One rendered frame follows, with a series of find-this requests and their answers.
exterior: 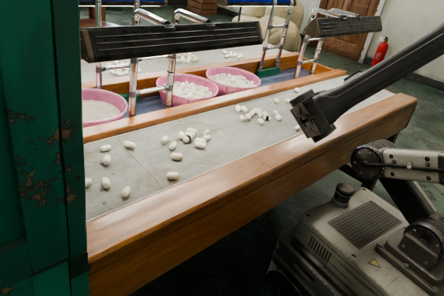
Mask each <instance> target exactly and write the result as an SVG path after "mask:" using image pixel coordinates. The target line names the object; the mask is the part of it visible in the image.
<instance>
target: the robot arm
mask: <svg viewBox="0 0 444 296"><path fill-rule="evenodd" d="M443 54H444V21H443V22H442V23H441V24H440V25H439V26H438V27H436V28H435V29H433V30H432V31H431V32H429V33H428V34H426V35H425V36H422V37H421V38H419V39H418V40H416V41H415V42H412V43H411V44H409V45H408V46H406V47H405V48H402V49H401V50H399V51H398V52H396V53H395V54H392V55H391V56H389V57H388V58H386V59H384V60H382V61H381V62H379V63H378V64H376V65H374V66H372V67H371V68H369V69H368V70H366V69H364V70H362V69H360V70H358V71H356V72H355V73H353V74H351V75H349V76H348V77H346V78H345V79H344V84H343V85H340V86H338V87H334V88H333V89H329V90H324V91H320V92H316V93H315V92H314V91H313V90H312V89H309V90H308V91H306V92H304V93H303V94H300V95H298V96H297V97H296V98H294V99H293V100H291V101H289V103H290V104H291V106H292V107H293V108H292V109H291V110H290V112H291V113H292V115H293V117H294V118H295V120H296V121H297V123H298V124H299V126H300V128H301V129H302V131H303V133H304V134H305V136H306V137H307V139H308V138H312V140H313V141H314V142H315V143H316V142H318V141H320V140H321V139H324V138H325V137H327V136H328V135H330V134H331V133H332V132H333V131H334V130H336V129H337V128H336V126H335V125H334V122H336V120H337V119H338V118H339V117H340V116H341V115H343V114H344V113H345V112H347V111H348V110H349V109H350V108H352V107H354V106H355V105H357V104H359V103H360V102H362V101H364V100H365V99H367V98H369V97H370V96H373V95H374V94H376V93H378V92H379V91H381V90H383V89H385V88H387V87H388V86H390V85H392V84H393V83H395V82H397V81H399V80H400V79H402V78H404V77H405V76H407V75H409V74H411V73H412V72H414V71H416V70H417V69H419V68H421V67H423V66H424V65H426V64H428V63H429V62H431V61H433V60H435V59H437V58H438V57H440V56H442V55H443Z"/></svg>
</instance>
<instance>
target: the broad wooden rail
mask: <svg viewBox="0 0 444 296"><path fill-rule="evenodd" d="M417 101H418V99H417V98H414V97H412V96H409V95H407V94H404V93H402V92H400V93H398V94H395V95H393V96H390V97H388V98H385V99H383V100H380V101H378V102H376V103H374V104H371V105H369V106H366V107H364V108H361V109H359V110H356V111H355V112H352V113H349V114H347V115H345V116H342V117H340V118H338V119H337V120H336V122H334V125H335V126H336V128H337V129H335V130H334V131H333V132H332V133H331V134H330V135H328V136H327V137H325V138H324V139H321V140H320V141H318V142H316V143H315V142H314V141H313V140H312V138H308V139H307V137H306V136H305V134H304V133H301V134H299V135H296V136H294V137H291V138H289V139H286V140H285V141H282V142H279V143H277V144H275V145H272V146H270V147H267V148H265V149H263V150H261V151H258V152H255V153H253V154H251V155H248V156H246V157H243V158H241V159H239V160H236V161H234V162H231V163H229V164H227V165H224V166H221V167H219V168H217V169H215V170H212V171H210V172H207V173H205V174H202V175H200V176H197V177H195V178H193V179H191V180H188V181H185V182H183V183H181V184H178V185H176V186H173V187H172V188H169V189H166V190H164V191H162V192H159V193H157V194H154V195H152V196H149V197H148V198H145V199H142V200H140V201H138V202H135V203H132V204H130V205H127V206H125V207H123V208H121V209H118V210H116V211H113V212H111V213H108V214H106V215H103V216H102V217H99V218H96V219H94V220H92V221H89V222H87V223H86V226H87V252H88V266H89V270H88V278H89V296H128V295H129V294H131V293H133V292H134V291H136V290H138V289H139V288H141V287H143V286H144V285H146V284H148V283H149V282H151V281H153V280H154V279H156V278H158V277H159V276H161V275H163V274H164V273H166V272H168V271H169V270H171V269H173V268H174V267H176V266H177V265H179V264H181V263H183V262H184V261H186V260H187V259H189V258H191V257H193V256H194V255H196V254H197V253H199V252H201V251H202V250H204V249H206V248H207V247H209V246H211V245H212V244H214V243H216V242H217V241H218V240H219V239H221V238H224V237H226V236H227V235H229V234H231V233H232V232H234V231H236V230H237V229H239V228H241V227H242V226H244V225H246V224H247V223H249V222H251V221H252V220H254V219H255V218H257V217H259V216H260V215H262V214H263V213H265V212H267V211H269V210H270V209H272V208H273V207H275V206H277V205H279V204H280V203H282V202H284V201H285V200H287V199H289V198H290V197H292V196H294V195H295V194H297V193H298V192H300V191H301V190H304V189H305V188H307V187H308V186H310V185H311V184H314V183H315V182H317V181H318V180H320V179H321V178H324V177H325V176H327V175H328V174H330V173H331V172H333V171H335V170H336V169H338V168H340V167H342V166H343V165H345V164H346V163H348V162H350V161H351V155H352V152H353V150H354V149H356V148H357V147H359V146H362V145H365V144H367V143H370V142H373V141H377V140H380V139H384V140H386V139H388V138H390V137H392V136H393V135H395V134H396V133H398V132H400V131H401V130H403V129H404V128H405V127H406V124H407V123H408V120H409V118H410V116H411V114H412V111H413V109H414V107H415V105H416V103H417Z"/></svg>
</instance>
